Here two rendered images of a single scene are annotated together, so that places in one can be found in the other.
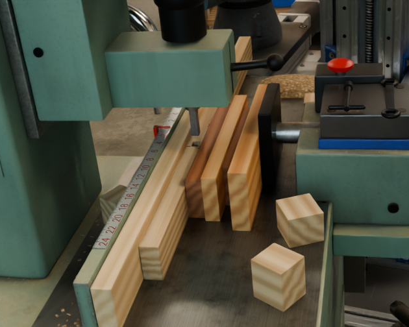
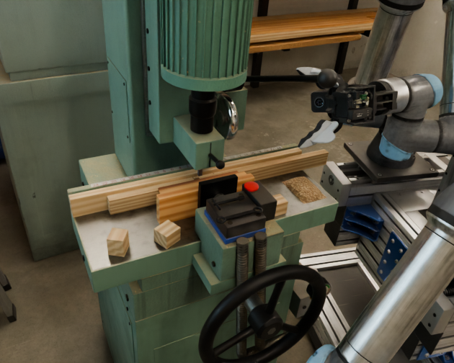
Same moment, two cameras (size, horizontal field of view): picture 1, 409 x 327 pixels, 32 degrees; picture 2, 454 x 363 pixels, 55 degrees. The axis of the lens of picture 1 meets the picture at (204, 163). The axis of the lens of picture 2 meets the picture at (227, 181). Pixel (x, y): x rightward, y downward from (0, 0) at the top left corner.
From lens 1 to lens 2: 0.73 m
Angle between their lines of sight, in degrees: 39
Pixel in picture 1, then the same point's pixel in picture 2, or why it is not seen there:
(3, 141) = (130, 129)
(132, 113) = not seen: hidden behind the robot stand
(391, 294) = not seen: hidden behind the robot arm
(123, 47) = (180, 119)
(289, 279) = (112, 244)
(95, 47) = (164, 112)
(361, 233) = (199, 263)
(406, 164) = (218, 248)
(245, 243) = (149, 227)
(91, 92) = (158, 130)
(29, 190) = (137, 154)
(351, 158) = (206, 227)
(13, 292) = not seen: hidden behind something
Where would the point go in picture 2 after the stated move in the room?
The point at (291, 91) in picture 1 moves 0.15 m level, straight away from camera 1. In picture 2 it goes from (295, 190) to (338, 174)
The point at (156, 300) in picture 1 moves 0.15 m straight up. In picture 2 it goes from (97, 218) to (90, 160)
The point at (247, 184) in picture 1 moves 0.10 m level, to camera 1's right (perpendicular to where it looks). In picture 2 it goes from (159, 204) to (188, 229)
